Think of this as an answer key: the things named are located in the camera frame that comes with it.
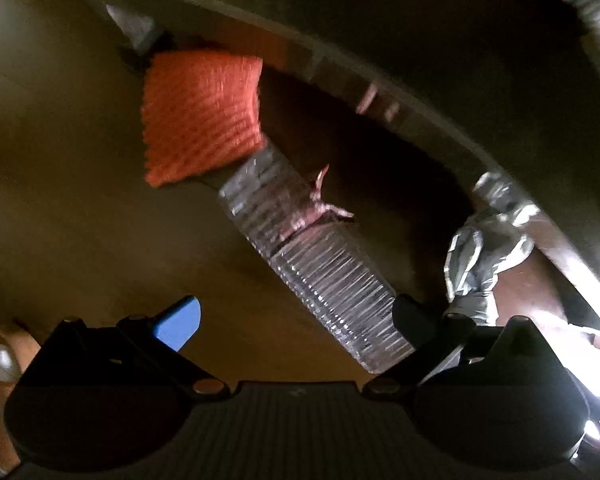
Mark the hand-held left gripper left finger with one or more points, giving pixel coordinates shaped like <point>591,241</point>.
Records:
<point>177,322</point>

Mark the orange-brown object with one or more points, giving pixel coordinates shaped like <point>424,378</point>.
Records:
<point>2,410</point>

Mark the clear ribbed plastic bottle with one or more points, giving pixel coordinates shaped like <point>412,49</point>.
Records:
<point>325,280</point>

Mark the grey crumpled plastic bag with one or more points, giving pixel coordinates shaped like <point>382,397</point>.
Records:
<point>480,260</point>

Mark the orange mesh bag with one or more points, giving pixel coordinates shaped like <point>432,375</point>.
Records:
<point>202,115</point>

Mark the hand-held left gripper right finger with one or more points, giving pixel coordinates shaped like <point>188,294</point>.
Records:
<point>412,320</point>

